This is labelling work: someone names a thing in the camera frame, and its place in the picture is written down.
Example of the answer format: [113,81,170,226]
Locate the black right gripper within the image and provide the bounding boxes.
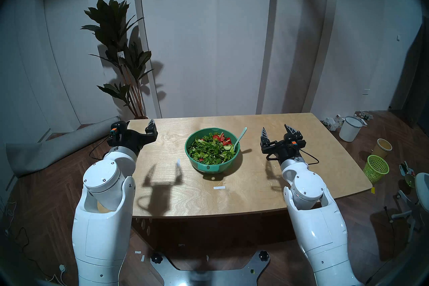
[260,124,306,163]

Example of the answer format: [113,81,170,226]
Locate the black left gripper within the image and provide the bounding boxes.
[107,119,158,155]

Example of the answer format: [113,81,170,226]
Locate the pale teal spoon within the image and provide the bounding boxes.
[233,127,248,152]

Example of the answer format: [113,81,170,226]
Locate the chopped lettuce tomato cucumber salad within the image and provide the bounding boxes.
[188,132,237,165]

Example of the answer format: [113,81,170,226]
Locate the green salad bowl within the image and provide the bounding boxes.
[185,127,240,173]

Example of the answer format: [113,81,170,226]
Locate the crumpled white trash pile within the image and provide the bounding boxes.
[321,114,345,131]

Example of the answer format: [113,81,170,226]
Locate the white bucket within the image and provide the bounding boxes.
[339,116,364,142]

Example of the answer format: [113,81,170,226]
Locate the rolled grey mat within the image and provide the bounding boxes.
[5,116,121,178]

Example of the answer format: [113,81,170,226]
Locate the tall dark green potted plant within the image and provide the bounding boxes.
[80,0,155,120]

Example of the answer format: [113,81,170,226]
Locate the green mesh basket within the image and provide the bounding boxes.
[364,155,390,184]

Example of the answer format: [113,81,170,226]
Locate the tan paper cup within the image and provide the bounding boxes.
[371,138,392,158]

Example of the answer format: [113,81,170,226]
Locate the green plastic tools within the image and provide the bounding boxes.
[399,161,416,188]

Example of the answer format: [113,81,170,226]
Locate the white office chair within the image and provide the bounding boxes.
[390,173,429,242]

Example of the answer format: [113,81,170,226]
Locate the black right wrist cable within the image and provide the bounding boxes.
[300,150,319,166]

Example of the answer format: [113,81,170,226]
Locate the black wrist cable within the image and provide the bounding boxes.
[300,150,319,166]
[89,136,113,159]

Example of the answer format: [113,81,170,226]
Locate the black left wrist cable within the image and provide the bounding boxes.
[89,136,113,159]

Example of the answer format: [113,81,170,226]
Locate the black floor cable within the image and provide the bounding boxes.
[7,227,44,272]

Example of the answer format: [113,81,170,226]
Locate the grey metal robot base plate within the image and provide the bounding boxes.
[150,250,270,286]

